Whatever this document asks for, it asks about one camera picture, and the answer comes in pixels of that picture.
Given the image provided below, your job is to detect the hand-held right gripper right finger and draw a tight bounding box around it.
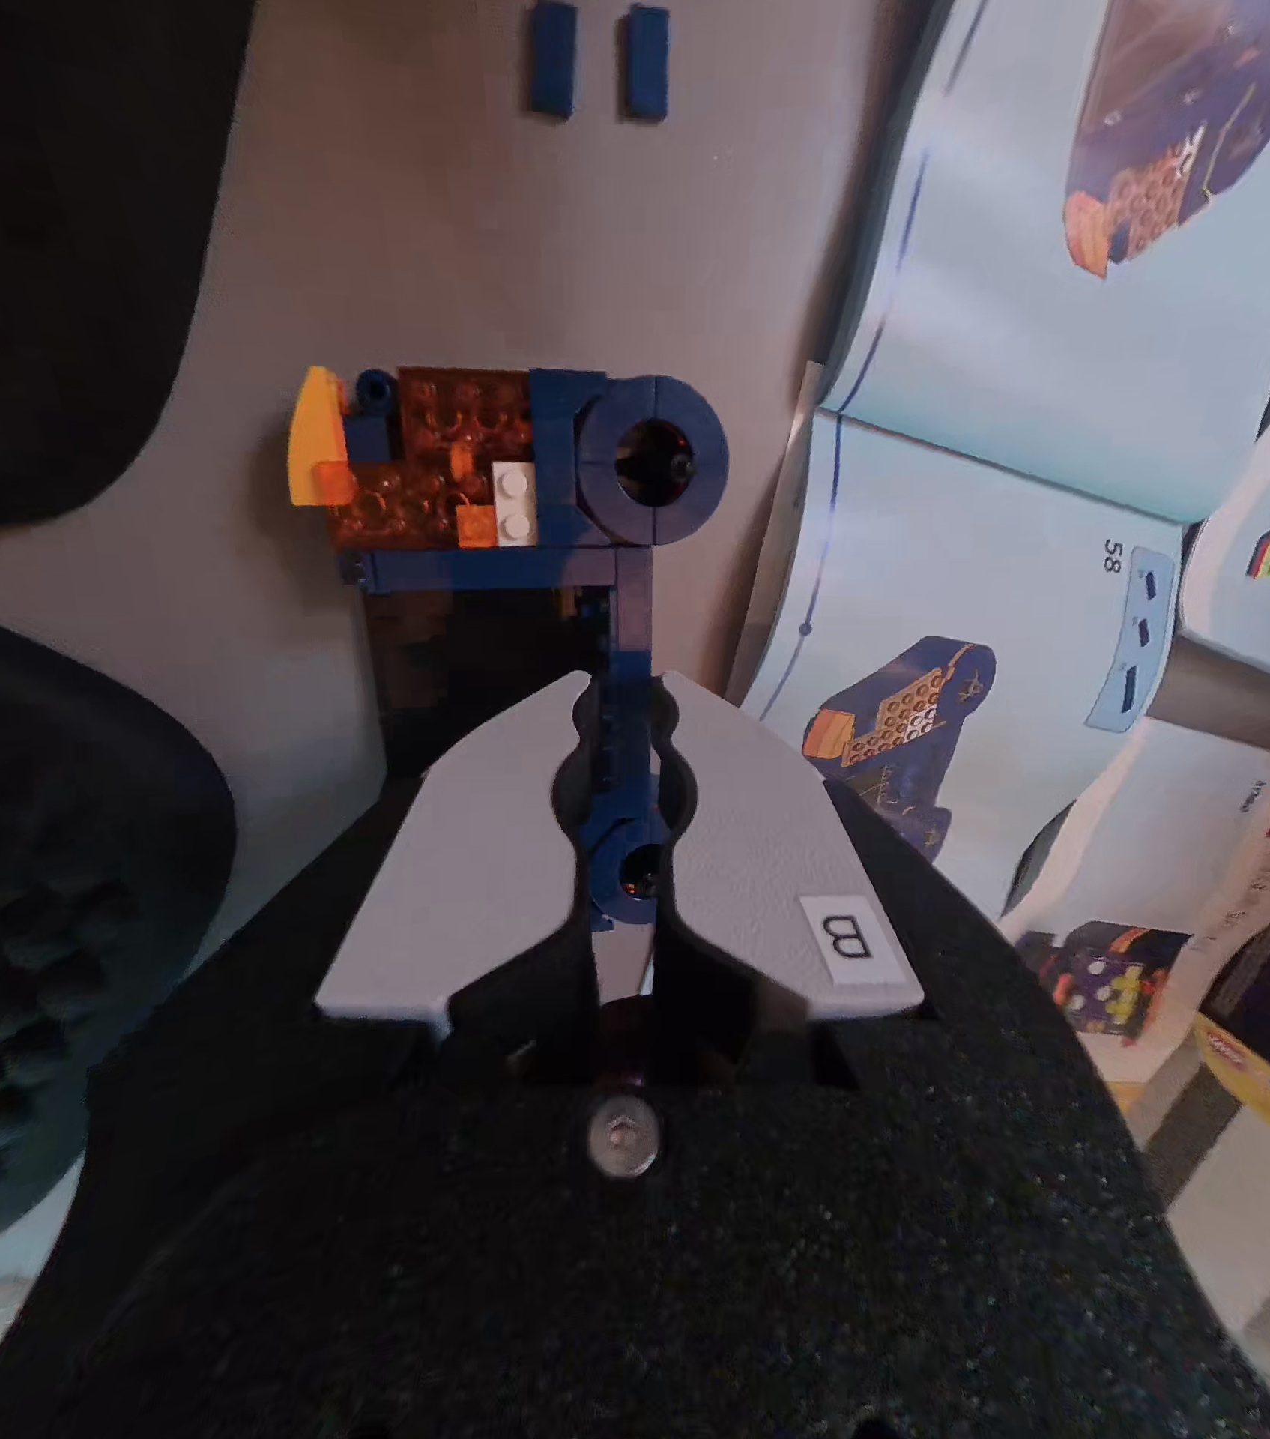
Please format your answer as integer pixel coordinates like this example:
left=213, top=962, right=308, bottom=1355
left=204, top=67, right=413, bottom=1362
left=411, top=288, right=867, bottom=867
left=650, top=670, right=928, bottom=1061

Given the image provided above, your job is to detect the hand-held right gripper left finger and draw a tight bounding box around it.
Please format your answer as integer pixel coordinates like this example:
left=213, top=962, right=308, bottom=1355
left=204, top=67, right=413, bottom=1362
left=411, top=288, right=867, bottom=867
left=314, top=670, right=604, bottom=1061

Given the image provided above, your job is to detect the blue orange brick model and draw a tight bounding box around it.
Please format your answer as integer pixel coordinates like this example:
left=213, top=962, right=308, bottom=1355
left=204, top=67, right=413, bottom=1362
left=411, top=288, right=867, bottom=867
left=287, top=363, right=734, bottom=941

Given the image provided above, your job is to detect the dark blue tile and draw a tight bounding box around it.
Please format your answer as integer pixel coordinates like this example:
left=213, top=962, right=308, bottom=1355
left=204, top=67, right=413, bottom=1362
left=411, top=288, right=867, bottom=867
left=618, top=2, right=673, bottom=124
left=527, top=0, right=580, bottom=122

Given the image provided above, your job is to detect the black bumpy cushion pad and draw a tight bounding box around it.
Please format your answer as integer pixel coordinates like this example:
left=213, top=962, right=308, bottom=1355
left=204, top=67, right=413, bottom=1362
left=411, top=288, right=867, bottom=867
left=0, top=588, right=243, bottom=1272

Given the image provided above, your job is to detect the instruction booklet arcade machine cover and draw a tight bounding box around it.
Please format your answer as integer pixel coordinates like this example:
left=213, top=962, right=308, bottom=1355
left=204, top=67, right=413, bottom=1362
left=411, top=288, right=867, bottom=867
left=997, top=721, right=1270, bottom=1086

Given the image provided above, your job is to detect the instruction booklet purple model cover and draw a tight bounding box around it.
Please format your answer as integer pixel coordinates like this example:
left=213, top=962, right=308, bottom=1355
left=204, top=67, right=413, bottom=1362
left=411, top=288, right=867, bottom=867
left=1181, top=371, right=1270, bottom=704

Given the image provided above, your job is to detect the open instruction booklet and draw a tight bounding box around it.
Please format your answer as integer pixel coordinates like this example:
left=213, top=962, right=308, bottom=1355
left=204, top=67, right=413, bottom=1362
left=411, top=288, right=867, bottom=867
left=727, top=0, right=1270, bottom=917

